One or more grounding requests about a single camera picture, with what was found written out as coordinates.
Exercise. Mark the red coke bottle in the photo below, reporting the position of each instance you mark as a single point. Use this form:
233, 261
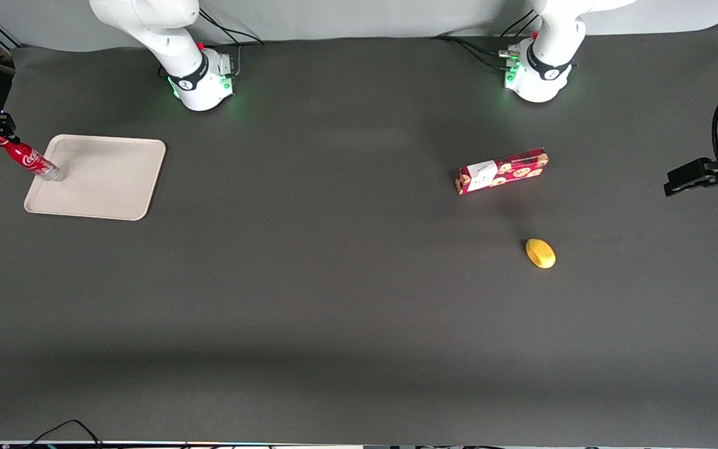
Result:
30, 159

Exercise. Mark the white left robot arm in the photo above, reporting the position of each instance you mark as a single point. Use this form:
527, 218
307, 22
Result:
549, 43

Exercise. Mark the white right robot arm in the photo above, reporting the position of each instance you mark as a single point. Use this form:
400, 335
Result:
166, 37

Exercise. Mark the beige plastic tray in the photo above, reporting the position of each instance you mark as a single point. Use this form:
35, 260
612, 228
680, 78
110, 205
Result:
103, 181

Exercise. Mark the yellow lemon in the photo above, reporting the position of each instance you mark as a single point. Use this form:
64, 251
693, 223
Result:
540, 254

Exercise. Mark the red cookie box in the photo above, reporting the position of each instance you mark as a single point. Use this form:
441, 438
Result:
501, 171

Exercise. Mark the dark grey table mat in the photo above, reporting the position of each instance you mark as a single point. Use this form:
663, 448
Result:
359, 312

